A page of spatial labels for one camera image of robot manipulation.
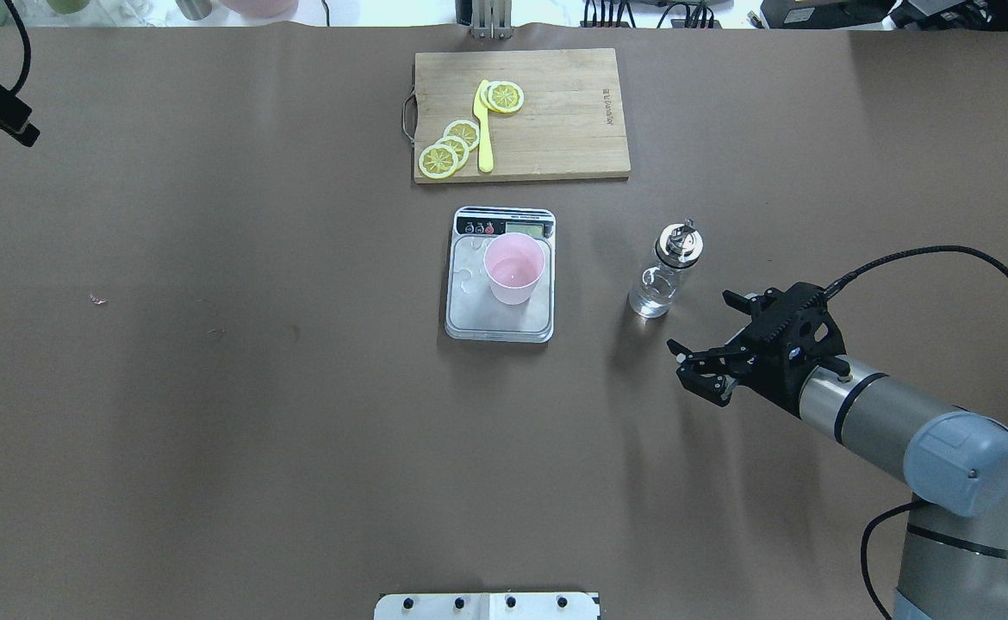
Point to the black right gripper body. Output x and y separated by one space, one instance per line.
772 384

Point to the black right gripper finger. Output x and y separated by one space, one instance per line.
711 384
710 359

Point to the pink plastic cup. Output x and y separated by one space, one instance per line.
514 262

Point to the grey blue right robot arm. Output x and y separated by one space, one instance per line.
954 561

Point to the glass sauce bottle metal spout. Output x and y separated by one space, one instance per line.
676 250

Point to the digital kitchen scale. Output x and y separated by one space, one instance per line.
471 311

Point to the bamboo cutting board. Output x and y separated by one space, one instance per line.
571 125

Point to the lemon slice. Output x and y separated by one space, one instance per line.
506 97
483 96
459 147
439 161
468 131

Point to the yellow plastic knife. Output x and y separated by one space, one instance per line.
485 157

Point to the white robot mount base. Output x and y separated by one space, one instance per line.
489 605

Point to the aluminium frame post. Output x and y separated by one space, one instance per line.
491 19

